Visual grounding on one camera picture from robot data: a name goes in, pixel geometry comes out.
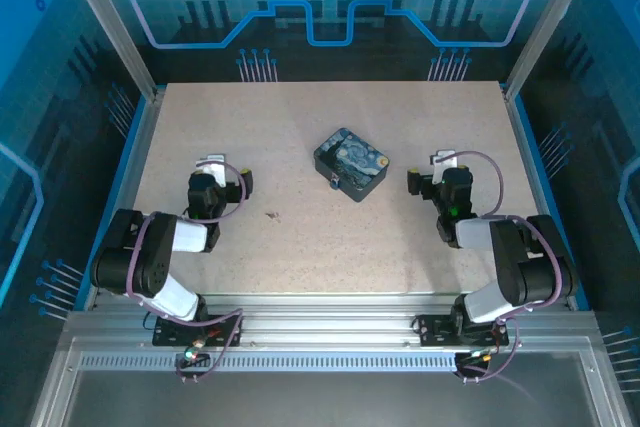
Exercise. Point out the small black headed key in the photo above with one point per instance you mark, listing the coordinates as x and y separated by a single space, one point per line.
273 216

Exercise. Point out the starry night painted box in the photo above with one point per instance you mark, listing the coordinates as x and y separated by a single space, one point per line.
352 162

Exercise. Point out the small padlock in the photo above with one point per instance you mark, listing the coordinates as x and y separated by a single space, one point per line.
334 183

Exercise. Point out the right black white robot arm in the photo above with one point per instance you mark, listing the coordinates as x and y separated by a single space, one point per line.
510 257

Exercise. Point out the blue table side strip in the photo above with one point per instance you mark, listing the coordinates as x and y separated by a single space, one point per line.
543 172
124 172

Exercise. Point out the grey metal panel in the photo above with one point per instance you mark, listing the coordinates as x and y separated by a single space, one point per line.
320 397

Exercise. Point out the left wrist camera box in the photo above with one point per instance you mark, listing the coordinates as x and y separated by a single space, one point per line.
212 164

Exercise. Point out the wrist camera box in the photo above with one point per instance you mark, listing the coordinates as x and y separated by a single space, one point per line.
212 164
445 157

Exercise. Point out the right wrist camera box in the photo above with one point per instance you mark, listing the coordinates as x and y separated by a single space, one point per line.
445 157

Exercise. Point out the aluminium side rail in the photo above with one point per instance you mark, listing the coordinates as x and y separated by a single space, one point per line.
531 172
136 172

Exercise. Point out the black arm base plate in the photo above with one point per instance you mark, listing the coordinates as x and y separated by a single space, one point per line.
172 334
435 332

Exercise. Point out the aluminium mounting rail frame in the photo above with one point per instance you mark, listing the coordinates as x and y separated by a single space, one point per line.
325 327

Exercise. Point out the aluminium frame post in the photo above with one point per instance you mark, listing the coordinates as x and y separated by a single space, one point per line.
550 22
110 22

